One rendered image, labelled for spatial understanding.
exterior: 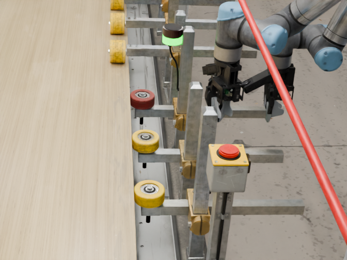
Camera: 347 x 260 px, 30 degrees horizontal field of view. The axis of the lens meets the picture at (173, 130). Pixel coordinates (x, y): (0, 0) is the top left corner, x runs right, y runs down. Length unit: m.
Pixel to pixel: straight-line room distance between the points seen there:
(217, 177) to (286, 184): 2.07
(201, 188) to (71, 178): 0.35
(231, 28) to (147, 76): 1.17
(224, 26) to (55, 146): 0.58
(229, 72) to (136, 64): 1.22
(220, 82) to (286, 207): 0.38
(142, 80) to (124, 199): 1.22
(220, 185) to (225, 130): 2.42
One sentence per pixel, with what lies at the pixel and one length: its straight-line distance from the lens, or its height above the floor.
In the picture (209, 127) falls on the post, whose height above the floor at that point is 1.13.
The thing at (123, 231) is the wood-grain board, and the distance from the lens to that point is 1.56.
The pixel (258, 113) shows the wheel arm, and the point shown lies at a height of 0.85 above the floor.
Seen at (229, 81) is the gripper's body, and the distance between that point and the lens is 1.77.
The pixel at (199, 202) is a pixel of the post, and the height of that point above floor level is 0.91.
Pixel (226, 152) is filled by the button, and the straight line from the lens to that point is 1.25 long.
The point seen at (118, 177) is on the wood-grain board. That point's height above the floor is 0.90.
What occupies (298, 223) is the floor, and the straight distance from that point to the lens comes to 3.09.
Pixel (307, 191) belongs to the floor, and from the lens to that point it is 3.30.
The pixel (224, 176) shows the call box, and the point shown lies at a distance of 1.26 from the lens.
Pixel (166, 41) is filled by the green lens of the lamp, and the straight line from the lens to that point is 1.95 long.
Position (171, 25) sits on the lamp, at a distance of 1.96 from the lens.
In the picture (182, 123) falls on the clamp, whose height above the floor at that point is 0.85.
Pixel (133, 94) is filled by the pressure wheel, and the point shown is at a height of 0.91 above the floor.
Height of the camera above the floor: 1.92
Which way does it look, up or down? 32 degrees down
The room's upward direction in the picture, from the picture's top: 4 degrees clockwise
